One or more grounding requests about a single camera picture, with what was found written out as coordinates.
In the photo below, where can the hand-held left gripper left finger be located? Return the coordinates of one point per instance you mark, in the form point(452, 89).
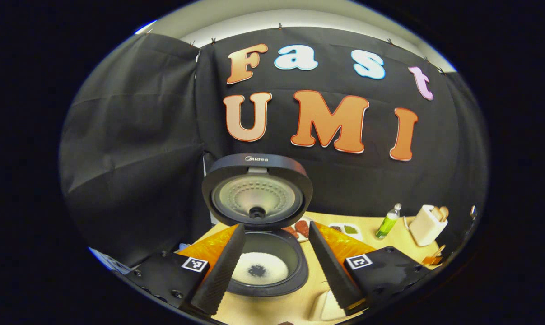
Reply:
point(225, 271)

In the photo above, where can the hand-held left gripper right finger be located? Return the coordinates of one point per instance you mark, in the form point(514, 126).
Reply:
point(333, 275)

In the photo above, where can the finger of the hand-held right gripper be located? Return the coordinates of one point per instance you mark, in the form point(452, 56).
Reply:
point(431, 260)

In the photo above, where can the wooden spoon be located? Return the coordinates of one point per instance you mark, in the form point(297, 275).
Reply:
point(440, 250)

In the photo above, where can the white rice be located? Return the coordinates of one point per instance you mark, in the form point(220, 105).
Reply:
point(272, 268)

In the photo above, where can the black and steel rice cooker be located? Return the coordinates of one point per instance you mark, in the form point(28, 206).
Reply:
point(258, 167)

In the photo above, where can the white toaster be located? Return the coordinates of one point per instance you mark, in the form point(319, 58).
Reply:
point(423, 228)

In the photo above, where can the clear plastic container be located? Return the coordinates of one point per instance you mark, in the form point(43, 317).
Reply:
point(326, 311)

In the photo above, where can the bread slice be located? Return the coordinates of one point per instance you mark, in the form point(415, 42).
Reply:
point(436, 213)
point(444, 212)

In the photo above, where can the white divided bean dish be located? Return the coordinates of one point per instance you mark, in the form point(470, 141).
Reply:
point(351, 230)

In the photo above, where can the red meat piece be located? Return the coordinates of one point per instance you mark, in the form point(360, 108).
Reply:
point(303, 229)

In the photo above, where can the green drink bottle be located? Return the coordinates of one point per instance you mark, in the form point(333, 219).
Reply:
point(386, 225)

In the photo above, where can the round white plate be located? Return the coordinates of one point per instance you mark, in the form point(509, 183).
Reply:
point(306, 219)

